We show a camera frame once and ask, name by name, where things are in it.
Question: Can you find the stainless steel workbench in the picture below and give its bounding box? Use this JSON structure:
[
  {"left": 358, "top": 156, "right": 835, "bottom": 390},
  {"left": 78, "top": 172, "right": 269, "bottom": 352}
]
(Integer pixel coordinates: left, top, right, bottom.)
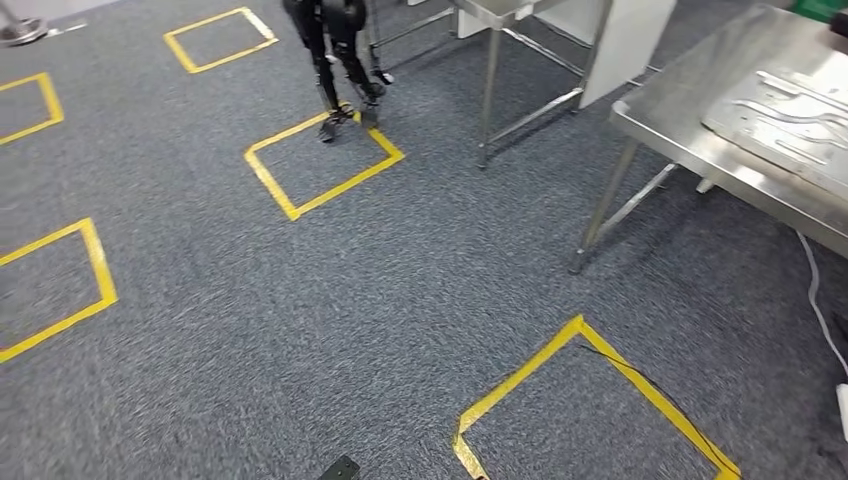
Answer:
[{"left": 568, "top": 3, "right": 848, "bottom": 276}]

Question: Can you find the yellow floor tape square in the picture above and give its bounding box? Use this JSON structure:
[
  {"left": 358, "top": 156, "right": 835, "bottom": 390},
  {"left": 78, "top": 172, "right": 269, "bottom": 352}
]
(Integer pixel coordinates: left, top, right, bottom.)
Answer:
[
  {"left": 452, "top": 314, "right": 743, "bottom": 480},
  {"left": 243, "top": 109, "right": 407, "bottom": 223}
]

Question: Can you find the small stainless steel table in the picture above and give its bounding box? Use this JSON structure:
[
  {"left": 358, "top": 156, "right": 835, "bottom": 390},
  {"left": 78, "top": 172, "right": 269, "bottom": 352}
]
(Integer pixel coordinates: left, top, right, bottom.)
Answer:
[{"left": 367, "top": 0, "right": 664, "bottom": 170}]

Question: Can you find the white floor cable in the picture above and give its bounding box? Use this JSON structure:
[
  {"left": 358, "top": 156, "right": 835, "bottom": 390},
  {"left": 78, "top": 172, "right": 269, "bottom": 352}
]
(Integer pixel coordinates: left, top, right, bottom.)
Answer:
[{"left": 794, "top": 230, "right": 848, "bottom": 379}]

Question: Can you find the thin black floor wire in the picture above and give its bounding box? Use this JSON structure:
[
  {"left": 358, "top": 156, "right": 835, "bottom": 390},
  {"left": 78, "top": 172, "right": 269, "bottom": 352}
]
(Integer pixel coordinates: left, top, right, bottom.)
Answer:
[{"left": 581, "top": 343, "right": 738, "bottom": 477}]

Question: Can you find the black stanchion with chrome base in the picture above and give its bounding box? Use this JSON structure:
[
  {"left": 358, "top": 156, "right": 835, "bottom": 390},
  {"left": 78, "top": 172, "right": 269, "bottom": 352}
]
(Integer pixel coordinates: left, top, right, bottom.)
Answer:
[{"left": 0, "top": 0, "right": 49, "bottom": 48}]

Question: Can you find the black flat box on robot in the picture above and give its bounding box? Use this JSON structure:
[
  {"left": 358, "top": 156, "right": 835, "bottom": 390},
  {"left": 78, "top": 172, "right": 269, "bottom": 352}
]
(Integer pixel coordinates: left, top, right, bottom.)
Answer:
[{"left": 316, "top": 455, "right": 362, "bottom": 480}]

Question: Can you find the green plastic bin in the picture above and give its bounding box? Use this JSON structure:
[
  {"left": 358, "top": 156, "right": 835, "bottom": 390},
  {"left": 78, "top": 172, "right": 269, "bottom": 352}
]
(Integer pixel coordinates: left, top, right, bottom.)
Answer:
[{"left": 791, "top": 0, "right": 848, "bottom": 24}]

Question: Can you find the stamped grey metal plate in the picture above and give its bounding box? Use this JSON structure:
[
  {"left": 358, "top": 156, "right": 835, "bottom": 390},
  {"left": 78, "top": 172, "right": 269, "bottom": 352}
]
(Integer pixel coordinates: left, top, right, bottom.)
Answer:
[{"left": 700, "top": 49, "right": 848, "bottom": 203}]

